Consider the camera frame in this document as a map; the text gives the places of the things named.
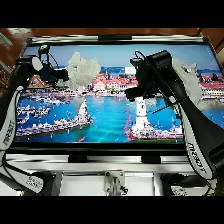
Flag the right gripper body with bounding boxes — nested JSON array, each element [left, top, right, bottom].
[[124, 56, 162, 103]]

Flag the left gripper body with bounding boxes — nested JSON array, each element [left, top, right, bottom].
[[40, 64, 70, 87]]

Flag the light grey garment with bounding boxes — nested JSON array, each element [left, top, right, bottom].
[[173, 58, 210, 110], [65, 51, 102, 93]]

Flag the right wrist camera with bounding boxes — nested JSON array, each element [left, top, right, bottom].
[[129, 56, 146, 68]]

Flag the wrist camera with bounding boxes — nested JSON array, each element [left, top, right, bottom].
[[37, 44, 52, 65], [129, 56, 146, 68]]

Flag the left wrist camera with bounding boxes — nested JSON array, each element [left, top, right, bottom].
[[37, 44, 52, 65]]

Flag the black cable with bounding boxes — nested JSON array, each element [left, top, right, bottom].
[[1, 149, 36, 182], [152, 99, 183, 115]]

